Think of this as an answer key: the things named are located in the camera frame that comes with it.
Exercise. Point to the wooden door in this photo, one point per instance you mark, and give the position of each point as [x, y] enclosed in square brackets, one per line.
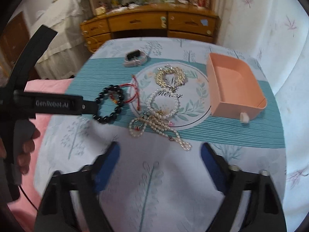
[14, 39]

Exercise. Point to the pink box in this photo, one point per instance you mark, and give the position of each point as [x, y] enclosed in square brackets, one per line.
[234, 90]

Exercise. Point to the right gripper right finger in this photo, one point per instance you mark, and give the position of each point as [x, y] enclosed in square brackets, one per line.
[264, 209]

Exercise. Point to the white floral curtain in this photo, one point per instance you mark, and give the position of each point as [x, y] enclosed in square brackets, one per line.
[275, 32]

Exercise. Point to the person's left hand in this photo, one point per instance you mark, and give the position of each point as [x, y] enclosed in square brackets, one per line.
[28, 148]

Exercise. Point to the pink smart watch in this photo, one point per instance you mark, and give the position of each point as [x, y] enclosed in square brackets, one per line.
[135, 58]

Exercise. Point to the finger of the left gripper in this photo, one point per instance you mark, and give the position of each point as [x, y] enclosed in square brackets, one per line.
[89, 107]

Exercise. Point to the wooden desk with drawers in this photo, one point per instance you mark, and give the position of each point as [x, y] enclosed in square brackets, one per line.
[154, 20]

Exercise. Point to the tree print tablecloth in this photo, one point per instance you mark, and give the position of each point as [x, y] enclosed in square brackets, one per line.
[156, 185]

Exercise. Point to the white lace furniture cover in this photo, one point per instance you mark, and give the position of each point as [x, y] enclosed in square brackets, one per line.
[67, 52]

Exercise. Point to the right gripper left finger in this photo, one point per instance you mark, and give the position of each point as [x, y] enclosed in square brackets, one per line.
[56, 212]

